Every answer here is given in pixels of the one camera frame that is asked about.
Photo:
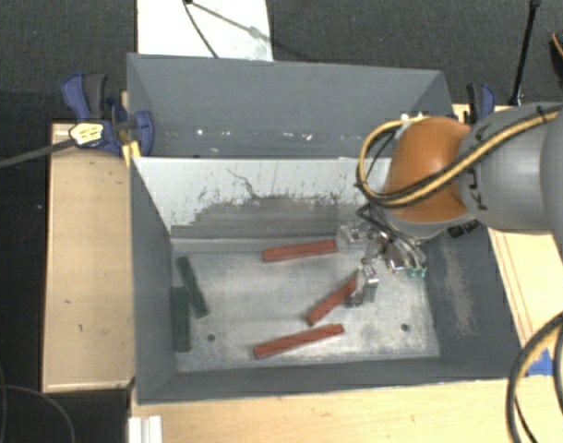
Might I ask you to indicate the grey metal bin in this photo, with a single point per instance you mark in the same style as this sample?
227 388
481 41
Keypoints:
281 293

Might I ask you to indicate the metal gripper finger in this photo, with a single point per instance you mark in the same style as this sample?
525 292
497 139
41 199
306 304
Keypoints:
367 285
350 238

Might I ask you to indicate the red-brown flat block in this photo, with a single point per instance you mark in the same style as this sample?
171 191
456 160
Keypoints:
330 302
300 250
297 341

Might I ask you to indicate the dark green flat block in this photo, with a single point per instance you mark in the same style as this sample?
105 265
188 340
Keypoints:
181 321
192 286

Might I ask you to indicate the pale wood flat board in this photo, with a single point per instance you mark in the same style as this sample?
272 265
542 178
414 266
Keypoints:
87 266

